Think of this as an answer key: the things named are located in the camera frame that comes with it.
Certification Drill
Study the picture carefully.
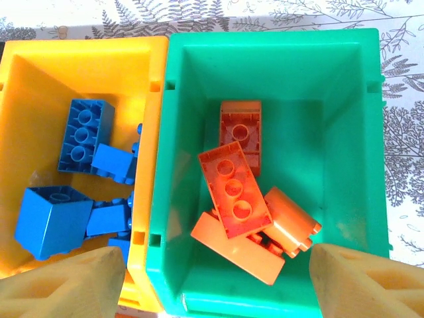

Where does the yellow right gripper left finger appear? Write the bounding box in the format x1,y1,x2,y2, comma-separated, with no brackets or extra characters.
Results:
0,245,127,318

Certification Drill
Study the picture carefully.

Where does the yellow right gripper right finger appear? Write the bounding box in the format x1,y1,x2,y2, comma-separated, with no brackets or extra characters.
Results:
308,243,424,318

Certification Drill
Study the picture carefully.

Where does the tall blue lego brick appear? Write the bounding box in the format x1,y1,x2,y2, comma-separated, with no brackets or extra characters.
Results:
14,185,94,262

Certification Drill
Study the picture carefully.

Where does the small orange lego brick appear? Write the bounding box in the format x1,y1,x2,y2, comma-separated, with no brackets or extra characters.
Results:
263,185,323,259

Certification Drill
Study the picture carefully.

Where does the long orange lego brick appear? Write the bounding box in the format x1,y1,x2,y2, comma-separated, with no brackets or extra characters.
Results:
190,211,286,286

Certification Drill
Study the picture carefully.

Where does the blue two-by-four lego brick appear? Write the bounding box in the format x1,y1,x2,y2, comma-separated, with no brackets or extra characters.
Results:
57,98,116,175

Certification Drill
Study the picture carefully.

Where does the orange two-by-four lego brick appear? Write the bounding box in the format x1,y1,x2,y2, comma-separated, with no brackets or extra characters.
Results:
197,140,274,240

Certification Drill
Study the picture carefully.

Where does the orange curved lego brick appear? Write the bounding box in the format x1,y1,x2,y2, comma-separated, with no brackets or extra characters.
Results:
219,100,262,177

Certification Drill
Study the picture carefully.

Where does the green plastic bin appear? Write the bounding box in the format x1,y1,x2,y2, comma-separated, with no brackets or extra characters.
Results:
145,28,391,317

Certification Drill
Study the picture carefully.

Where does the yellow plastic bin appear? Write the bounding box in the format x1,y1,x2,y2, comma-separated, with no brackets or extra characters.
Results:
0,35,170,314

